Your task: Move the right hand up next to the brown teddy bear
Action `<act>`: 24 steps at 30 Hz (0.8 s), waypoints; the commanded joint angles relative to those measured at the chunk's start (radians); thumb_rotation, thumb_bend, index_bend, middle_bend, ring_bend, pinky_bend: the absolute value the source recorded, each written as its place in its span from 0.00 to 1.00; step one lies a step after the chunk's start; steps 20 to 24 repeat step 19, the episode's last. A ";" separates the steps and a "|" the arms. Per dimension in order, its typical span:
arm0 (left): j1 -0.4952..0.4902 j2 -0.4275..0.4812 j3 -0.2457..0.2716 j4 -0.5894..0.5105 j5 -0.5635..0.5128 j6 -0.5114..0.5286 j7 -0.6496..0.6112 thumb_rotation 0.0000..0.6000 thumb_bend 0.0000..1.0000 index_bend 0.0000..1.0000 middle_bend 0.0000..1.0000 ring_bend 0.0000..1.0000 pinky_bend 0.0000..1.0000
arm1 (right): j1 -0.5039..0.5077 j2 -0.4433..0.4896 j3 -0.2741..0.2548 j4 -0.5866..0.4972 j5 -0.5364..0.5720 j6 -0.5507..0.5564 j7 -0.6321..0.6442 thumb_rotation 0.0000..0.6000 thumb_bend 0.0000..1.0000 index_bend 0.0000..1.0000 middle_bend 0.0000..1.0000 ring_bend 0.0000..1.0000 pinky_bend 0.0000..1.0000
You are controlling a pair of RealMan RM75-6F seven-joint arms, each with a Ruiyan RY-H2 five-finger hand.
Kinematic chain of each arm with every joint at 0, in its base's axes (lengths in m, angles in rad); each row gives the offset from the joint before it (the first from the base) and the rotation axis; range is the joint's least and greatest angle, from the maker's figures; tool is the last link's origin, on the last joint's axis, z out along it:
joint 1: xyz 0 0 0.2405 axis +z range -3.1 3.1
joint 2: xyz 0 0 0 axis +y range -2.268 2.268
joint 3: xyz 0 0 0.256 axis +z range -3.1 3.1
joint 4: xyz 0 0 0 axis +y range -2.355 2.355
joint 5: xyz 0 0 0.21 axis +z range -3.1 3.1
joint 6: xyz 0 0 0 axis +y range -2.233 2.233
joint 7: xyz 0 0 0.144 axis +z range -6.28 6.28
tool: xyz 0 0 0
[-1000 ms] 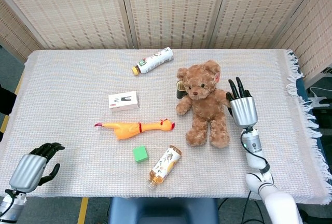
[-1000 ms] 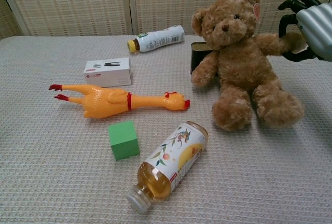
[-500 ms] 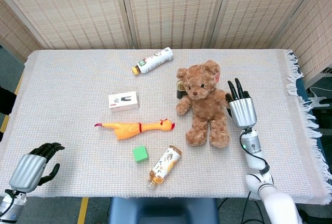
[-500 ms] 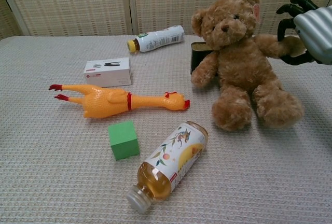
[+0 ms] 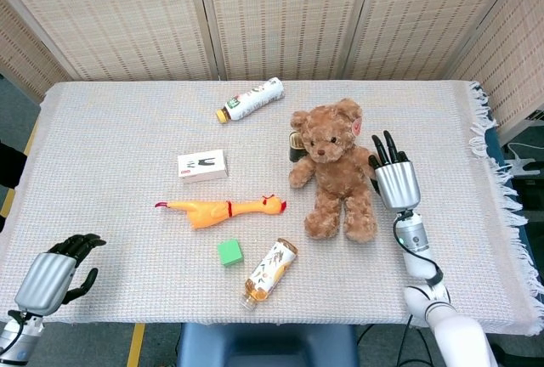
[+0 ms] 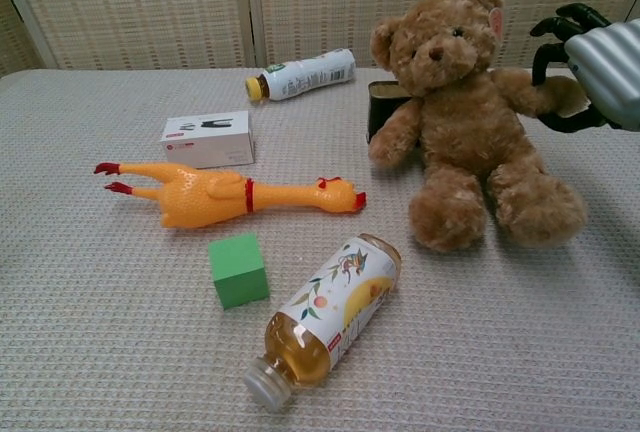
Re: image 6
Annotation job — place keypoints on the green cube block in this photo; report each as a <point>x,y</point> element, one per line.
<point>239,272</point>

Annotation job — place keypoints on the beige woven table cloth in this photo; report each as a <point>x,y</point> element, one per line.
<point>100,327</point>

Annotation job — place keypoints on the white bottle yellow cap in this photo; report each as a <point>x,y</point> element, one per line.
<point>305,77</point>

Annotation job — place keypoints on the brown plush teddy bear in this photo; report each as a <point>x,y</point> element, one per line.
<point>470,127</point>

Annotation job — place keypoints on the white cardboard product box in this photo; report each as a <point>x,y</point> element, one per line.
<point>210,142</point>

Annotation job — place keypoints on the yellow rubber chicken toy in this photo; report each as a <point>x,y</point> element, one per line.
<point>200,194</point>

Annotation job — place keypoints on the dark metal tin can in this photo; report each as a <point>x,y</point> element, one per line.
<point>380,109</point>

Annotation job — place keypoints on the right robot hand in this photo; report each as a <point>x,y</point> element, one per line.
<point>607,69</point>

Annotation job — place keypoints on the woven folding screen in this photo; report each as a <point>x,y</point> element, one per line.
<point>150,7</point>

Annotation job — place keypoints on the amber tea bottle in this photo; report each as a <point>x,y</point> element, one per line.
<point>330,312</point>

